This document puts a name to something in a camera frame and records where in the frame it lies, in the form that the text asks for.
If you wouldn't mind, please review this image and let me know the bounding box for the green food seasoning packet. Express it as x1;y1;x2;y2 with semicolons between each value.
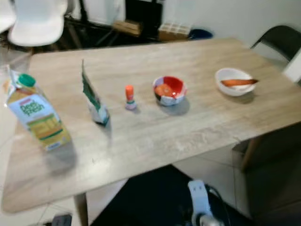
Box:
80;59;110;127

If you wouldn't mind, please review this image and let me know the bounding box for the yellow green juice carton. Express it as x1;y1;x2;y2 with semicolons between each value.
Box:
2;65;72;152

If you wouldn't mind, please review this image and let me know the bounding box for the white plastic chair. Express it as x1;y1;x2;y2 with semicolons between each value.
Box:
0;0;16;33
7;0;69;48

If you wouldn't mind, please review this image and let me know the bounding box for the wooden table leg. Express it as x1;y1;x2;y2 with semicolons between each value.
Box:
240;137;260;172
74;193;89;226

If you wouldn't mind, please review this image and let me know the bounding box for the small orange capped bottle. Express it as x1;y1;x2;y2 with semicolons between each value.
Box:
124;84;138;112

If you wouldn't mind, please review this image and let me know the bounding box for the black tripod stand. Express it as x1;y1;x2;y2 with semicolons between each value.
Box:
78;0;91;23

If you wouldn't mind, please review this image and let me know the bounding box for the brown cardboard box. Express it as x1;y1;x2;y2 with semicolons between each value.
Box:
112;20;143;38

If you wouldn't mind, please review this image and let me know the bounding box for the orange food piece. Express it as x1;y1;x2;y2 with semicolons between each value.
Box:
155;84;175;98

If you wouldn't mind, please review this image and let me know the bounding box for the black box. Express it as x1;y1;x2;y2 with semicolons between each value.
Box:
124;0;164;36

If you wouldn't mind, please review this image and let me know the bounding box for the red patterned bowl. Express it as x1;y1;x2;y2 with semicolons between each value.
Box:
152;75;188;107

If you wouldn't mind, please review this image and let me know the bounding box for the cardboard box with white tray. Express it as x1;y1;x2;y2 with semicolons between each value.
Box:
157;21;192;43

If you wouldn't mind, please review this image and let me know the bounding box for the blue round object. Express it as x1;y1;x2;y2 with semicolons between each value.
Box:
188;28;214;40

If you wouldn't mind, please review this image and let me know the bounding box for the white bowl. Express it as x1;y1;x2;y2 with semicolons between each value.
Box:
214;67;257;97

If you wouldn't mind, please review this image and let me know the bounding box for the orange carrot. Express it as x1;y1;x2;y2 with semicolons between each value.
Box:
220;78;260;88

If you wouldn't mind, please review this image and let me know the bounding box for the dark shell chair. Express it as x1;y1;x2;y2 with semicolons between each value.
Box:
250;24;301;63

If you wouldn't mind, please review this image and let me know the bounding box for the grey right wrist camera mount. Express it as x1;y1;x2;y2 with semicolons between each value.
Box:
188;179;212;218

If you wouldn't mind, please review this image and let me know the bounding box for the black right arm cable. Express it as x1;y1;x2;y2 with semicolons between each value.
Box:
207;185;233;226

